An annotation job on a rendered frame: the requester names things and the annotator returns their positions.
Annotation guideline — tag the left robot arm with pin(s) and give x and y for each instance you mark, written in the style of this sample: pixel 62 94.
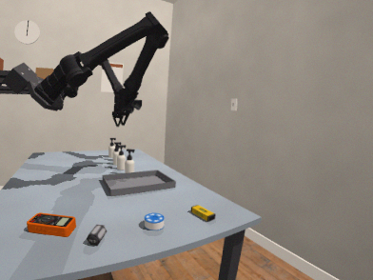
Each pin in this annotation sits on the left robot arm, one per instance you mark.
pixel 116 85

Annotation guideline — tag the yellow rectangular block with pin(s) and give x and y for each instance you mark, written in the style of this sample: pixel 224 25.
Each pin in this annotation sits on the yellow rectangular block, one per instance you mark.
pixel 203 213

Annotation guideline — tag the orange digital multimeter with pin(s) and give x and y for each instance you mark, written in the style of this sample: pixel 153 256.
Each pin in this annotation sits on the orange digital multimeter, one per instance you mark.
pixel 51 224

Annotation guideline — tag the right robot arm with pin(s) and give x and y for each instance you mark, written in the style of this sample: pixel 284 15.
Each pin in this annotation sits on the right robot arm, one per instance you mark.
pixel 71 71

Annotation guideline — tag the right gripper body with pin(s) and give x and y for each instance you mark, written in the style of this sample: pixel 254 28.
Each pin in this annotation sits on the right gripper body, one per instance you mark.
pixel 122 105

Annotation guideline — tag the white spool with blue top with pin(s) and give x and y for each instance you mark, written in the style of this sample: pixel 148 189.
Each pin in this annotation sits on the white spool with blue top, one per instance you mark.
pixel 154 221

